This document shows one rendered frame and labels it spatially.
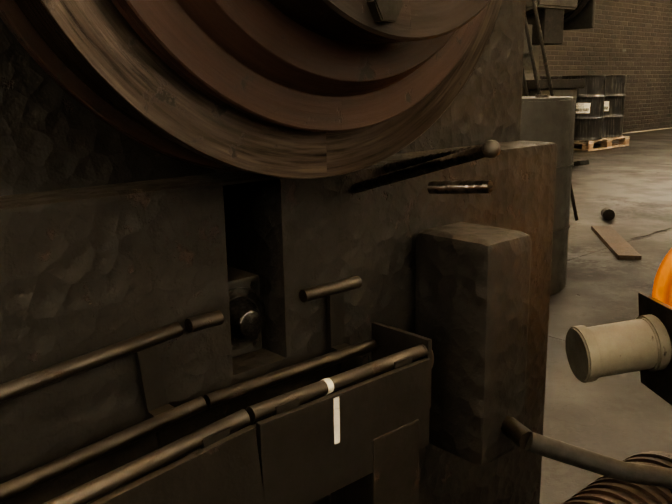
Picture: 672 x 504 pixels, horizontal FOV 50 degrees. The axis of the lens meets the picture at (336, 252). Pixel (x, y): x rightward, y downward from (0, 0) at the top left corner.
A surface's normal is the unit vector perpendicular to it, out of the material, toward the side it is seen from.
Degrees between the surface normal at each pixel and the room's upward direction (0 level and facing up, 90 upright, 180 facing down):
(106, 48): 90
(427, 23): 90
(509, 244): 67
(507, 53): 90
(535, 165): 90
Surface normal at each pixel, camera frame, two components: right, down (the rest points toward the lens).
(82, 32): 0.66, 0.15
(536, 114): 0.18, 0.22
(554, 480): -0.02, -0.97
